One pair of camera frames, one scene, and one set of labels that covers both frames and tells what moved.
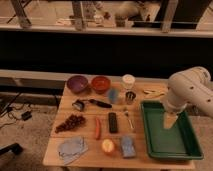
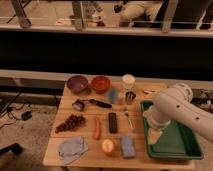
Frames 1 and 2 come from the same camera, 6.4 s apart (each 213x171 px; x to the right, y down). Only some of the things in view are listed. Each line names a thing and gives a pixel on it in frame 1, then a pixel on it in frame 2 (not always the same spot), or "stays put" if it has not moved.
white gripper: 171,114 -> 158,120
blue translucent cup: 113,95 stays put
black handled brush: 79,104 stays put
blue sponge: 128,146 stays put
